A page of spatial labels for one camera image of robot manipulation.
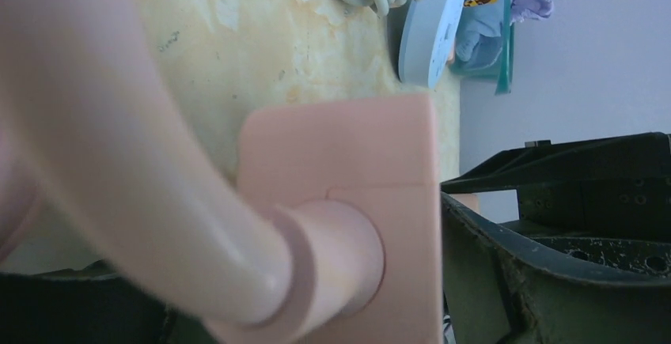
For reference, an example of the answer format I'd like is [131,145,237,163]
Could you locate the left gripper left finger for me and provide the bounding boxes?
[1,261,210,343]

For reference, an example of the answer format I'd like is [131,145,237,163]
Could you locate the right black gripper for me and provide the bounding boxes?
[441,132,670,278]

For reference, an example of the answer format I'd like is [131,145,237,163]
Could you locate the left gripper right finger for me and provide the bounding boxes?
[441,194,670,343]

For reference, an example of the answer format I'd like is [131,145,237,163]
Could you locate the pink power strip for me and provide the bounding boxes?
[204,93,443,343]

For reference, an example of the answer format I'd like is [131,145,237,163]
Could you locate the round light blue power socket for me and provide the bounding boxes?
[398,0,464,89]

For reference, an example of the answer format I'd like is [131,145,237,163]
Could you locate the teal plastic basket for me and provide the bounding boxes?
[445,0,514,94]

